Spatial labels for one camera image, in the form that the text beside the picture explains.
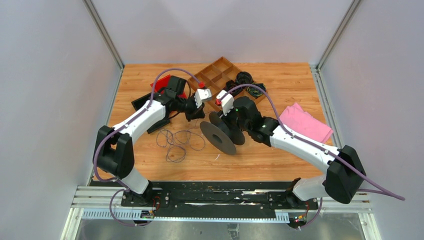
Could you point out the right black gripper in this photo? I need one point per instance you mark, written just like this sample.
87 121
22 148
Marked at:
227 116

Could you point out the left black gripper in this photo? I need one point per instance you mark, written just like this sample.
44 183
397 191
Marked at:
197 113

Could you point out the black cable spool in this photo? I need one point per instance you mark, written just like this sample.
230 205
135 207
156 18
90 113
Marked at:
224 137

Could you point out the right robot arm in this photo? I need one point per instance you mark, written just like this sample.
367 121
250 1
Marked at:
340 167

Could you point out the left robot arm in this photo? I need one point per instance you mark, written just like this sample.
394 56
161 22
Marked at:
114 147

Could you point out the black plastic bin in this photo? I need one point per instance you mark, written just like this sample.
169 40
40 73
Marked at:
150 115

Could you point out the rolled green yellow tie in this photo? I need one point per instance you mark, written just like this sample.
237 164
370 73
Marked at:
256 90

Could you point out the red plastic bin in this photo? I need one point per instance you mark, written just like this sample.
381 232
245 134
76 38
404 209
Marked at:
163 82

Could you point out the rolled tie brown pattern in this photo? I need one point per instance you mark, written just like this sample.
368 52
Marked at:
230 85

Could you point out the rolled black tie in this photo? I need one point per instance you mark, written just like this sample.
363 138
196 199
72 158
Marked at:
243 77

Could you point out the wooden compartment tray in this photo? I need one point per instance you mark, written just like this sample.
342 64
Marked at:
215 75

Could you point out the pink cloth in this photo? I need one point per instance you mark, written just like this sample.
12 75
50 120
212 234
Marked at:
304 123

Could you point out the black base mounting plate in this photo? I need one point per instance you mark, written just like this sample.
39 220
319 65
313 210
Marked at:
256 200

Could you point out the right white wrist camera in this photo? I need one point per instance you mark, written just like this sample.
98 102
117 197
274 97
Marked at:
225 101

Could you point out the aluminium frame rail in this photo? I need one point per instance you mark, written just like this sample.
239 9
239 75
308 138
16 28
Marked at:
94 14

